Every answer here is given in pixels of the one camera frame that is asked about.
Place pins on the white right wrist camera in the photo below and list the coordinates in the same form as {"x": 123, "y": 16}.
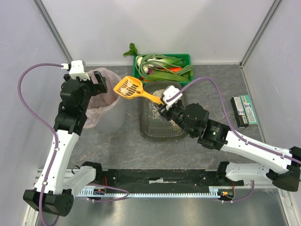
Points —
{"x": 170, "y": 96}

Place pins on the grey cat litter pile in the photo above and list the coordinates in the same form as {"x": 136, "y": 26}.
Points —
{"x": 153, "y": 111}

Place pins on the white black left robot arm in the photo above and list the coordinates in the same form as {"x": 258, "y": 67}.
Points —
{"x": 52, "y": 193}

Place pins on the pink plastic trash bag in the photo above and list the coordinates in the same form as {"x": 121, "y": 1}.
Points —
{"x": 101, "y": 100}

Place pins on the dark grey litter tray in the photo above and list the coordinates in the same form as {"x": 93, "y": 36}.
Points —
{"x": 151, "y": 125}

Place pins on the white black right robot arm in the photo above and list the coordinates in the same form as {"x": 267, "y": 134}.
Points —
{"x": 280, "y": 166}

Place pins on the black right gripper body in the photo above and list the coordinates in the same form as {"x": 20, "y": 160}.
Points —
{"x": 164, "y": 108}

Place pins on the green spinach leaves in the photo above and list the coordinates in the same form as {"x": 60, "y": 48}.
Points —
{"x": 164, "y": 76}

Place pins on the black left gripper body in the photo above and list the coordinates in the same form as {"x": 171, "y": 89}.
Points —
{"x": 94, "y": 83}

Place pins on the aluminium frame post left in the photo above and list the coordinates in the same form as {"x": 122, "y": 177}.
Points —
{"x": 53, "y": 29}

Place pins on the aluminium frame post right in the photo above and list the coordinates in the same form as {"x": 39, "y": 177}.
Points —
{"x": 261, "y": 30}

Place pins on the white radish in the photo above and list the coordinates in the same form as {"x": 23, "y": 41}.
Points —
{"x": 138, "y": 64}

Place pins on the green plastic vegetable crate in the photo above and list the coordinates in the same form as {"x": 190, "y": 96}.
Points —
{"x": 163, "y": 67}

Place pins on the slotted cable duct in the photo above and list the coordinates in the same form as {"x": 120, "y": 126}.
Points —
{"x": 151, "y": 192}

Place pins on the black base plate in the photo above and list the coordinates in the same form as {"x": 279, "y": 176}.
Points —
{"x": 143, "y": 178}

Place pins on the orange carrot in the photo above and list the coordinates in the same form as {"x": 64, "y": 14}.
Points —
{"x": 176, "y": 69}

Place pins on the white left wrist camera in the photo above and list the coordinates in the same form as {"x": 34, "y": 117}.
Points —
{"x": 77, "y": 70}

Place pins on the grey trash bin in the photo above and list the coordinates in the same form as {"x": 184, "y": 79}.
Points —
{"x": 112, "y": 117}

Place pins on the aluminium frame post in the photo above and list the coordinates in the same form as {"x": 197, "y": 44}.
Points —
{"x": 261, "y": 30}
{"x": 53, "y": 29}

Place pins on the long green beans bundle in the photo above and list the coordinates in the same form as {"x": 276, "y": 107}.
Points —
{"x": 188, "y": 66}

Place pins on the black box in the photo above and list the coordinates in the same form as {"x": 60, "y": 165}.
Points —
{"x": 239, "y": 112}

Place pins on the green leafy sprig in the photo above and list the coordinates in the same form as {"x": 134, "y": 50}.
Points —
{"x": 132, "y": 50}

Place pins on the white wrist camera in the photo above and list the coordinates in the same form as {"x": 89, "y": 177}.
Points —
{"x": 77, "y": 70}
{"x": 170, "y": 96}

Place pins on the teal box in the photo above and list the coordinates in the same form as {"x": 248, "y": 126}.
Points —
{"x": 249, "y": 110}

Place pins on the yellow litter scoop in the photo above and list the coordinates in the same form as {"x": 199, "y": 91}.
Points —
{"x": 130, "y": 87}

